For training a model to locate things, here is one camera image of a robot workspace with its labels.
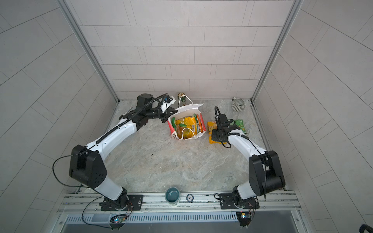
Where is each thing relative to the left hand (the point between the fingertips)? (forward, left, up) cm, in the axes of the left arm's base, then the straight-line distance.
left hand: (179, 108), depth 78 cm
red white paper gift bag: (+1, -7, -3) cm, 8 cm away
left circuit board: (-49, +26, -22) cm, 59 cm away
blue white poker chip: (-39, -6, -25) cm, 46 cm away
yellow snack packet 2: (+1, -19, -19) cm, 27 cm away
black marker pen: (+16, +43, -26) cm, 53 cm away
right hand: (-6, -21, -20) cm, 29 cm away
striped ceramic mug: (+23, -42, -23) cm, 54 cm away
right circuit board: (-47, -32, -25) cm, 62 cm away
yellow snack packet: (-2, -3, -16) cm, 17 cm away
